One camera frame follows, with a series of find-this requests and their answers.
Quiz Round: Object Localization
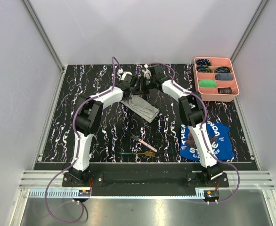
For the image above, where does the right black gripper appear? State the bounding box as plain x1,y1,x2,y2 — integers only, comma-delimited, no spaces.
131,76,155,96

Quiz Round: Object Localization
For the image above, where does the grey cloth napkin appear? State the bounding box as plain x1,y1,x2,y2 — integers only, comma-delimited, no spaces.
121,95,159,123

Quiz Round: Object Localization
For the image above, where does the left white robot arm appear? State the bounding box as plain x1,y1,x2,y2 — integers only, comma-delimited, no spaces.
68,72,138,186

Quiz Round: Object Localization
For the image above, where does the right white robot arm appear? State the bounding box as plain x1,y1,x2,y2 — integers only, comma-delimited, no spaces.
140,63,223,187

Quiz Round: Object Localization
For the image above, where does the green rolled sock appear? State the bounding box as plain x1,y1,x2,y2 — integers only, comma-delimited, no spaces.
199,79,217,88

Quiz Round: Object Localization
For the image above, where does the blue patterned sock middle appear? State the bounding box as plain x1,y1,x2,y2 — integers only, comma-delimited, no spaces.
196,65,212,73

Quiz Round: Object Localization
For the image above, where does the blue patterned sock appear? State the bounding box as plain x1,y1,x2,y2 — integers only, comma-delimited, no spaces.
196,65,212,73
215,66,232,73
195,58,211,66

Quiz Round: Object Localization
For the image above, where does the blue patterned sock top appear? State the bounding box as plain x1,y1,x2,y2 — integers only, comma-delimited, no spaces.
195,58,211,66

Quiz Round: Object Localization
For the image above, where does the pink divided organizer tray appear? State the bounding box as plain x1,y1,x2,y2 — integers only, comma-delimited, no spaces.
194,57,240,102

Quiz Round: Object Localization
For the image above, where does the dark blue rolled sock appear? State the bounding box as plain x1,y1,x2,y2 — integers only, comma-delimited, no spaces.
215,73,234,81

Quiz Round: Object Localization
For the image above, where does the blue patterned sock right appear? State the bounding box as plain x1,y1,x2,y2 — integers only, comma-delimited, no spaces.
215,66,232,73

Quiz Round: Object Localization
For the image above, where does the dark brown rolled sock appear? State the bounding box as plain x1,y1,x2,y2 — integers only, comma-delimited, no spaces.
218,87,232,95

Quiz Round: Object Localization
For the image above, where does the blue printed t-shirt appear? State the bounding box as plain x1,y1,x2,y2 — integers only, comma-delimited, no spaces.
180,121,235,162

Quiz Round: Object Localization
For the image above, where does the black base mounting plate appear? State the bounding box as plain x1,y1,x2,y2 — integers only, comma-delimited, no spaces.
62,162,229,198

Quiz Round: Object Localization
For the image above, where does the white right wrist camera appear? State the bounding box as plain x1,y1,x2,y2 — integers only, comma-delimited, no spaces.
142,64,152,80

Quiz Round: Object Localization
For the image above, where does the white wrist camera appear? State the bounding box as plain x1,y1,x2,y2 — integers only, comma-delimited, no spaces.
117,68,132,81
142,64,152,80

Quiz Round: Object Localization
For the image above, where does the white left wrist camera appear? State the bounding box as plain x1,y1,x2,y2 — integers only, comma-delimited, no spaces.
117,68,132,81

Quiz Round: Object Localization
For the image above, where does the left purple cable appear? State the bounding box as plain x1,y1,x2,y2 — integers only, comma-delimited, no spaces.
44,56,124,223

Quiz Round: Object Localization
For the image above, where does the purple cable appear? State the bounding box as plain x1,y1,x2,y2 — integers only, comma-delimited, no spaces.
44,56,124,223
151,62,241,203

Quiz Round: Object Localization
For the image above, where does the pink-handled table knife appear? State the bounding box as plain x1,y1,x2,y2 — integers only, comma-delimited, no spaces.
125,131,157,153

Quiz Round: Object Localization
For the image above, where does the gold fork green handle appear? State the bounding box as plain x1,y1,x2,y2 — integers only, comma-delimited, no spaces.
119,151,156,157

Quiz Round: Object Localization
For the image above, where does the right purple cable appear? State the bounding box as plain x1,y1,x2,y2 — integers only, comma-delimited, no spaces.
151,62,241,203

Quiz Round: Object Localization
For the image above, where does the aluminium frame rail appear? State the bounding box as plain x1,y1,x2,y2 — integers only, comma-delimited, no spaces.
21,0,65,72

